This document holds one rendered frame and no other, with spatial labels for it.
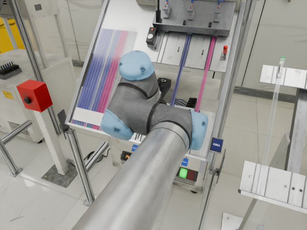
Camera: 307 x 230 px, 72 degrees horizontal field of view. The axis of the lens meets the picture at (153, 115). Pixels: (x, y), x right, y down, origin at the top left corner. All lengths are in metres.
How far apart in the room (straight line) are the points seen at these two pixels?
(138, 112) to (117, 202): 0.22
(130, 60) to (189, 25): 0.56
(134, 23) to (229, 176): 1.31
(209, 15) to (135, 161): 0.82
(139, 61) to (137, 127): 0.14
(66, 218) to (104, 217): 1.40
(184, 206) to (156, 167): 1.31
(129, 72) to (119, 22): 0.75
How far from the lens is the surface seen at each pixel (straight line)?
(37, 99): 1.38
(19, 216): 1.77
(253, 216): 1.31
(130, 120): 0.43
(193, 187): 1.55
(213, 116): 0.90
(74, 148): 1.23
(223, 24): 0.99
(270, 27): 2.64
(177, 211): 1.56
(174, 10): 1.05
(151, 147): 0.31
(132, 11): 1.19
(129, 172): 0.27
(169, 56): 1.00
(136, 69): 0.45
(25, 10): 1.93
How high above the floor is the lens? 1.35
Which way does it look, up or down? 36 degrees down
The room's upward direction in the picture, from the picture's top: straight up
